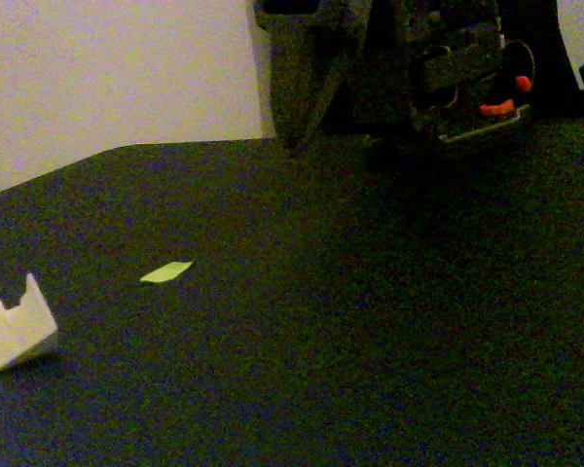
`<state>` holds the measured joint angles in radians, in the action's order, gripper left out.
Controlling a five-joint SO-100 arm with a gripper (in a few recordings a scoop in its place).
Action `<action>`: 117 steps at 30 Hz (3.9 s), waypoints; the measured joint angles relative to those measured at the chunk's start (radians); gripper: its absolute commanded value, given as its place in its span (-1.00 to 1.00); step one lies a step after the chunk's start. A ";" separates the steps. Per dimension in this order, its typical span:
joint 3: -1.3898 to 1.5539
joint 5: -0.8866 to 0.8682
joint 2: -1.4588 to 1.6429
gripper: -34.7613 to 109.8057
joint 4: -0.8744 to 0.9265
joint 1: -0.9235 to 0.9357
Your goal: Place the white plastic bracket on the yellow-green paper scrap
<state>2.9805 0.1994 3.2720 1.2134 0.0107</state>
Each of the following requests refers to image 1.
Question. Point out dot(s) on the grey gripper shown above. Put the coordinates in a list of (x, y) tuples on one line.
[(316, 63)]

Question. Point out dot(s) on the small white block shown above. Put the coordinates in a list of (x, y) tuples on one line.
[(17, 331)]

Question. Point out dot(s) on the grey robot arm with base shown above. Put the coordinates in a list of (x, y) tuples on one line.
[(448, 73)]

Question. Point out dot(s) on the dark desk mat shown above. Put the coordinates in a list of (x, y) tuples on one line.
[(292, 316)]

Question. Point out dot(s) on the black clamp with orange pads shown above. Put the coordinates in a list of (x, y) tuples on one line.
[(523, 83), (496, 109)]

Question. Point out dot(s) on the green sticker marker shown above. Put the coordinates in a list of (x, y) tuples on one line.
[(166, 273)]

